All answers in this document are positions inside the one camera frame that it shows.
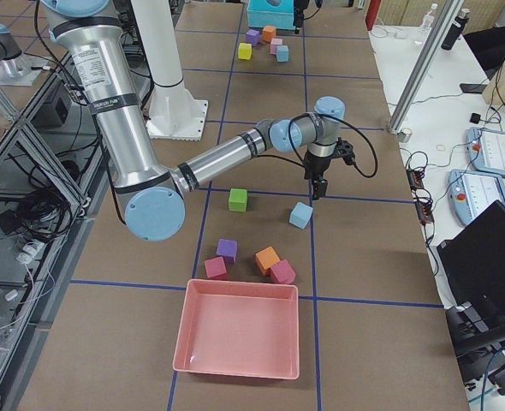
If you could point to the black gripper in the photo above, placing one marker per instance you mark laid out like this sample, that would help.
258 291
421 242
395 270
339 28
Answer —
299 13
315 168

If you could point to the light blue foam block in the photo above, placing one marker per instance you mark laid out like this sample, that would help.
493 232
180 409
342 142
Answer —
282 54
301 215

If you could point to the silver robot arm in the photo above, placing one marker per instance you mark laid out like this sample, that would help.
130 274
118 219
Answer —
151 193

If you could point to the second robot base grey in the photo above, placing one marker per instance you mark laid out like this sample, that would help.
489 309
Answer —
16 68

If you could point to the orange foam block left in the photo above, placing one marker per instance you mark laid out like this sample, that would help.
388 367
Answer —
268 33

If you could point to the orange foam block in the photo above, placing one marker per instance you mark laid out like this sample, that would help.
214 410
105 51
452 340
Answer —
268 33
265 259

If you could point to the light pink foam block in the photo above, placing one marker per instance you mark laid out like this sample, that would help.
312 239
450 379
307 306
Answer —
274 44

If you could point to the teal plastic bin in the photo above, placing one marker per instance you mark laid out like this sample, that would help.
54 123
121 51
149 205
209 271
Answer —
261 13

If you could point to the purple foam block left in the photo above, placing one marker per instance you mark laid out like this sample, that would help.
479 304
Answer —
252 37

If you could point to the purple foam block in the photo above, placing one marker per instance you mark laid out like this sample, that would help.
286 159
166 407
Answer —
252 37
227 249

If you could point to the yellow foam block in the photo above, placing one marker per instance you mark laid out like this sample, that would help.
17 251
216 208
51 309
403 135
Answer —
245 51

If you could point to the green foam block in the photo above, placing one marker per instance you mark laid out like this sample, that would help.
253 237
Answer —
238 198

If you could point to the orange foam block right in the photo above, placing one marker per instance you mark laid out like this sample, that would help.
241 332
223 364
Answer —
265 259

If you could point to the magenta foam block upper right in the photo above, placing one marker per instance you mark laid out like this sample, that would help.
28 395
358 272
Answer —
282 272

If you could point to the magenta foam block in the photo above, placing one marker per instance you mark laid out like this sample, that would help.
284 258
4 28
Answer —
215 269
282 272

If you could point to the orange black usb hub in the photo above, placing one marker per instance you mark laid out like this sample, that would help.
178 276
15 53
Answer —
422 198

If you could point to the purple foam block right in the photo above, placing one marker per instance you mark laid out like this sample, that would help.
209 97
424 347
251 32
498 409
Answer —
227 249

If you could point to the clear spray bottle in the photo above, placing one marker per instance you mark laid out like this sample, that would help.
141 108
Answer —
428 19

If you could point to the magenta foam block lower right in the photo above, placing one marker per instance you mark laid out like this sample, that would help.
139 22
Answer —
215 269

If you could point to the teach pendant lower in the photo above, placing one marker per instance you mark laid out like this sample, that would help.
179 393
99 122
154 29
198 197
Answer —
471 192

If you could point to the teach pendant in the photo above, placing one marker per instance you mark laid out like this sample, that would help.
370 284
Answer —
486 148
471 192

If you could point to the black water bottle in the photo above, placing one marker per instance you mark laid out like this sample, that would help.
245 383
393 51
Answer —
456 29

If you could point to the pink plastic tray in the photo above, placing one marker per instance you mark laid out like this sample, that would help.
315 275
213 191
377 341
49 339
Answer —
239 329

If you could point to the teach pendant upper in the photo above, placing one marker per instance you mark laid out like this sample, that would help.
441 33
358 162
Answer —
486 148

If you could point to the black laptop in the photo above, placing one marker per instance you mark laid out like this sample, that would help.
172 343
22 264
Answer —
474 261

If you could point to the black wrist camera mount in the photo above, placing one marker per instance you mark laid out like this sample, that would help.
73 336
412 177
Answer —
344 150

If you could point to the aluminium frame post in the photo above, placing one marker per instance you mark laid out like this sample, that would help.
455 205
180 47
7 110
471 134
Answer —
431 43

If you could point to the white pedestal base plate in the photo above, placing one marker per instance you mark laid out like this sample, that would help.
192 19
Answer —
174 114

